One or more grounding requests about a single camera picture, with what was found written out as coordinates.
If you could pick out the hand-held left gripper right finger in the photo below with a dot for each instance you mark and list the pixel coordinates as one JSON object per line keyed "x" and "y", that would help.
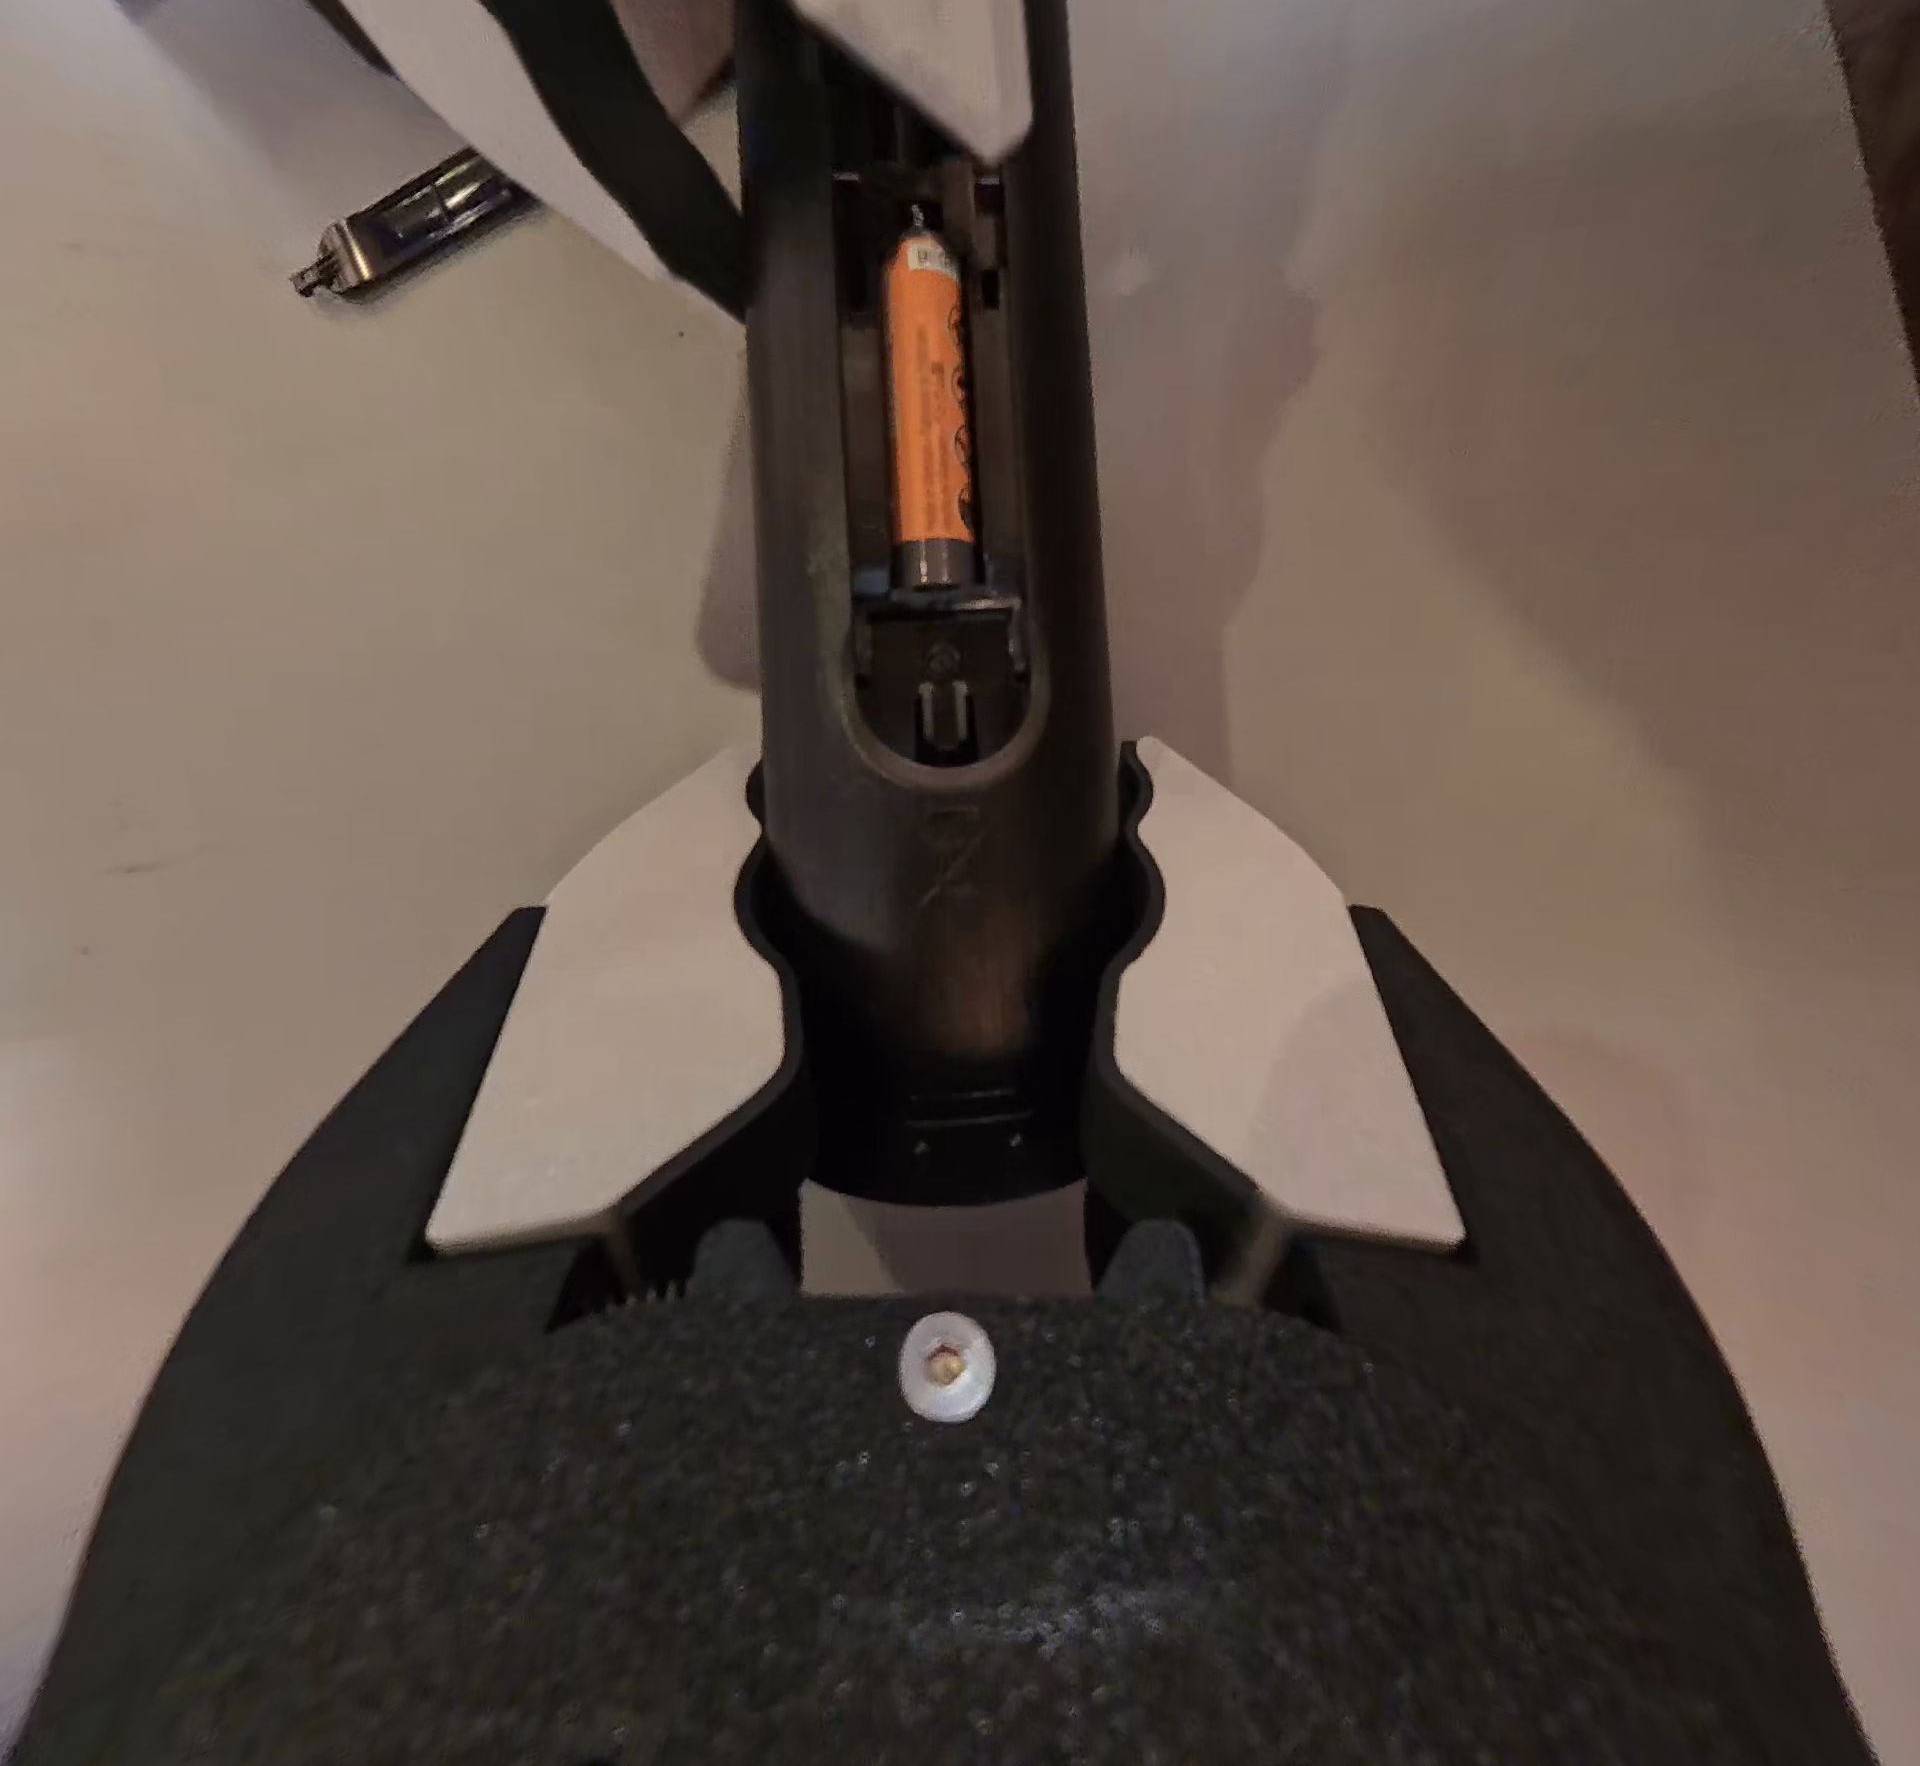
{"x": 1275, "y": 1046}

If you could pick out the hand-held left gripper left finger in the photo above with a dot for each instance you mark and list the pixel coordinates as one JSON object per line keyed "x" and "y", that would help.
{"x": 615, "y": 1046}

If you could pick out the black battery cover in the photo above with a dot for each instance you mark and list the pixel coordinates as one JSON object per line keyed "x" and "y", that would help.
{"x": 413, "y": 214}

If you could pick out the black remote control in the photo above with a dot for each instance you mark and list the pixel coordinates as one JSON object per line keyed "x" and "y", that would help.
{"x": 961, "y": 986}

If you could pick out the orange battery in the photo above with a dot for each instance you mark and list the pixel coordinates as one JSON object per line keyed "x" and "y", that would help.
{"x": 929, "y": 416}

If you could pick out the grey desk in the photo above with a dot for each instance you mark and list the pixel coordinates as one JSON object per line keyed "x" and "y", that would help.
{"x": 1499, "y": 597}

